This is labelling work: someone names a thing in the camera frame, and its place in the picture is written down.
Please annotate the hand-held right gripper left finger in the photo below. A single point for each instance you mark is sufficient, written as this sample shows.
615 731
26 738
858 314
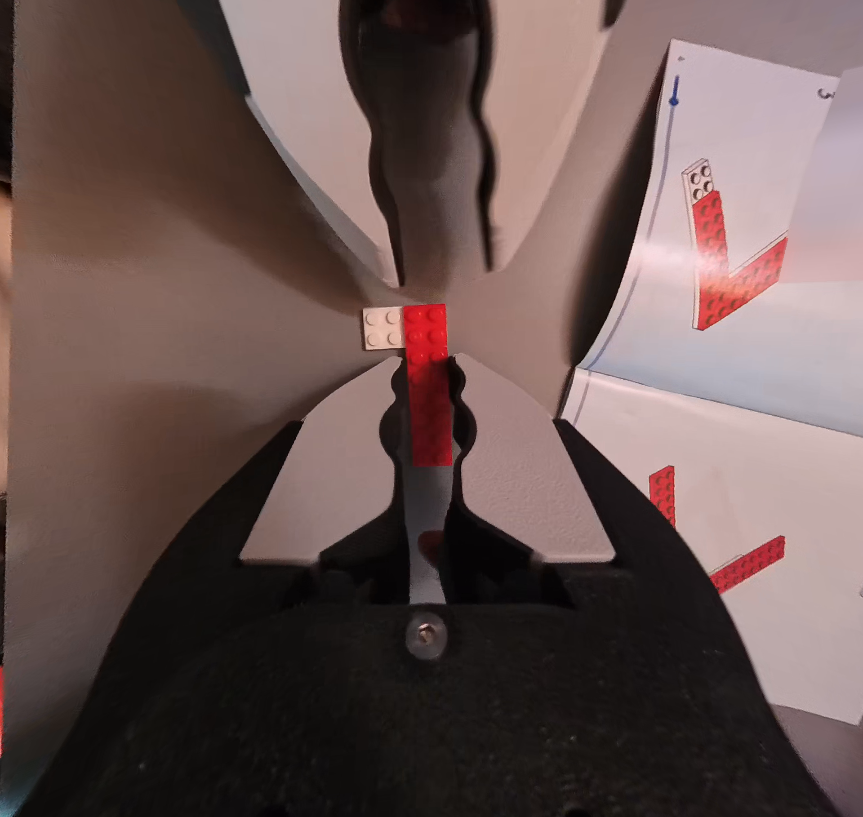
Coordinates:
330 473

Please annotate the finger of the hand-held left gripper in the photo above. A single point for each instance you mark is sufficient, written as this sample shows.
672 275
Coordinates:
290 75
546 89

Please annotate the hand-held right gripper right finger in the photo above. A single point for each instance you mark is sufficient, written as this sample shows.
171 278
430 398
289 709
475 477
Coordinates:
532 473

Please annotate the long red lego plate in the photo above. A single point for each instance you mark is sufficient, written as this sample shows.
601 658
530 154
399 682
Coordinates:
429 392

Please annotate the small square white lego plate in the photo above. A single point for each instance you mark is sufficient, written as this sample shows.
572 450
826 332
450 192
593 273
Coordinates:
383 329

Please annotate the lego instruction booklet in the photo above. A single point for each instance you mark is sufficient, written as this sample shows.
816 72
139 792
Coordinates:
741 426

